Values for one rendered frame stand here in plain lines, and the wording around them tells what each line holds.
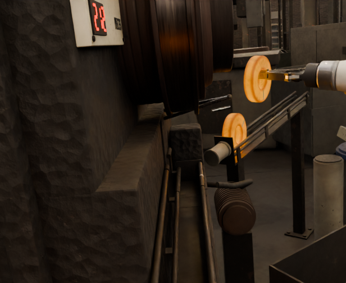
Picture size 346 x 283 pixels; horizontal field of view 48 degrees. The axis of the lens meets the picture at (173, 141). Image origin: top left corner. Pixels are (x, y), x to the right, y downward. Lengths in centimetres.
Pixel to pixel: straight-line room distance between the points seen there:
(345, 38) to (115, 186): 444
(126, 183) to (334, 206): 135
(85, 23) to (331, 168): 138
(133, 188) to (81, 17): 23
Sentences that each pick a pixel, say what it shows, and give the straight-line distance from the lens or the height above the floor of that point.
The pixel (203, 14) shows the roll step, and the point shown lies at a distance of 80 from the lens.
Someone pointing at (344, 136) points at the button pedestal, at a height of 59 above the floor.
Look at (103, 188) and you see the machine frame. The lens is 54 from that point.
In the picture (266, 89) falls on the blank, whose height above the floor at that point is 87.
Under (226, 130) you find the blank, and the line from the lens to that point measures 139.
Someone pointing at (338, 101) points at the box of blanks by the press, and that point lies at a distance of 319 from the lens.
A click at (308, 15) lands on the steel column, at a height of 138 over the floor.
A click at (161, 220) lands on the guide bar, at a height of 75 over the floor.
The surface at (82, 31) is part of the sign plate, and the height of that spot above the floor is 108.
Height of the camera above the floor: 105
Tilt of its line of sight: 14 degrees down
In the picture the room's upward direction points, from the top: 6 degrees counter-clockwise
